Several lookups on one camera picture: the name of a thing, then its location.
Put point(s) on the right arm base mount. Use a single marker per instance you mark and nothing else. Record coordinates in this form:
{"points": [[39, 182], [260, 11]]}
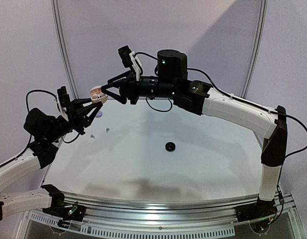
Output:
{"points": [[259, 209]]}

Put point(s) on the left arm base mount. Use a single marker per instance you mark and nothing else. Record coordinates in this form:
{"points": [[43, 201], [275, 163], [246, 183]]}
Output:
{"points": [[67, 211]]}

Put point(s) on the purple earbud charging case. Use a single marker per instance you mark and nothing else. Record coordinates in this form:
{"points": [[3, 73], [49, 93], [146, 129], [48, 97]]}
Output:
{"points": [[99, 114]]}

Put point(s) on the aluminium frame post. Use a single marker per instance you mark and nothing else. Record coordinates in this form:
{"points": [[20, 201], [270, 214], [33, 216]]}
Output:
{"points": [[256, 46], [63, 48]]}

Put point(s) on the pink earbud charging case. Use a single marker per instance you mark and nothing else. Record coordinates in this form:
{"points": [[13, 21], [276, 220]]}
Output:
{"points": [[97, 95]]}

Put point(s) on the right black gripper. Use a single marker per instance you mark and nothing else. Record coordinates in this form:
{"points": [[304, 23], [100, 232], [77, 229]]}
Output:
{"points": [[131, 87]]}

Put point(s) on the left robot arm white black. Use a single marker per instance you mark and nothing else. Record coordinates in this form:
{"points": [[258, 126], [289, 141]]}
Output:
{"points": [[46, 130]]}

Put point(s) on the right aluminium frame post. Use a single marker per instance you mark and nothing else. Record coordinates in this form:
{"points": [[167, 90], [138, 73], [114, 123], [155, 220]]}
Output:
{"points": [[256, 46]]}

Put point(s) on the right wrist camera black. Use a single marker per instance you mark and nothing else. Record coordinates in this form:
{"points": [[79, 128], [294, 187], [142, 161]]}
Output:
{"points": [[124, 53]]}

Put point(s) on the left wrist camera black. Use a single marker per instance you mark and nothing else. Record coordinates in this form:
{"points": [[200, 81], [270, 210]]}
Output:
{"points": [[63, 97]]}

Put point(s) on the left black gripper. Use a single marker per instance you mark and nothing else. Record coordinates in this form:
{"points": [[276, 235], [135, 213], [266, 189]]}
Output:
{"points": [[76, 118]]}

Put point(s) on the aluminium front rail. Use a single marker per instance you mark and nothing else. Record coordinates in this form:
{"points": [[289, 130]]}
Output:
{"points": [[121, 219]]}

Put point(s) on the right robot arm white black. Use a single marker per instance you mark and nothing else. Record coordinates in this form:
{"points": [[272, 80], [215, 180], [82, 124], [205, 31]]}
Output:
{"points": [[200, 98]]}

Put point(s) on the left aluminium frame post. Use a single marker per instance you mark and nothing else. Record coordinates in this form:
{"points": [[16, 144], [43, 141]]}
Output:
{"points": [[63, 48]]}

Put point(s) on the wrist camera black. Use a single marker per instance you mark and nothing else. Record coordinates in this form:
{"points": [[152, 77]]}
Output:
{"points": [[63, 97], [124, 53]]}

